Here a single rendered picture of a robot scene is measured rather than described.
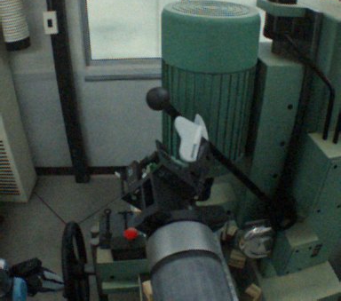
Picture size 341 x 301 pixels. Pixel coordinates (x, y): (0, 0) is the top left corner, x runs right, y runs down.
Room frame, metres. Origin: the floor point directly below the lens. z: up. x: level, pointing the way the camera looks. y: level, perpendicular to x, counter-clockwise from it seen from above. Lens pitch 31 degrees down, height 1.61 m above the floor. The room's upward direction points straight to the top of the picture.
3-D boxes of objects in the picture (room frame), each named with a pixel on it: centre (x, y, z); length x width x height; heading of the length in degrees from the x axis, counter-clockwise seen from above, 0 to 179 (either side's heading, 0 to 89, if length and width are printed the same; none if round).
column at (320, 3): (0.62, -0.36, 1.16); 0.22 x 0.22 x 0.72; 9
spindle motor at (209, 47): (0.57, -0.08, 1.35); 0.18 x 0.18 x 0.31
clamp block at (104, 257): (0.52, 0.11, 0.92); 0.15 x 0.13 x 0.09; 9
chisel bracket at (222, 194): (0.57, -0.10, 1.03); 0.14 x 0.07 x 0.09; 99
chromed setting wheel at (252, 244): (0.47, -0.22, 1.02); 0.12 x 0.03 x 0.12; 99
